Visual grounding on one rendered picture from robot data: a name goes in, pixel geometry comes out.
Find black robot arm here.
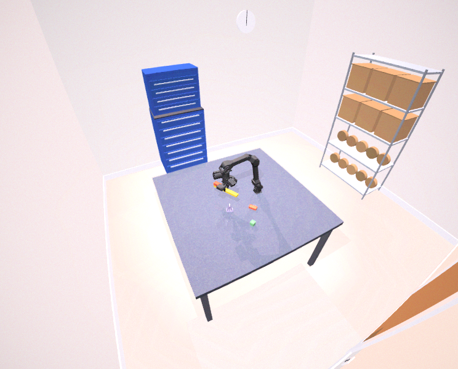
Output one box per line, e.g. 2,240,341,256
212,154,263,194

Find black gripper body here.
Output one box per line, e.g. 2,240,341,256
216,175,235,191

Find yellow bar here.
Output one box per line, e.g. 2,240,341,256
214,181,239,197

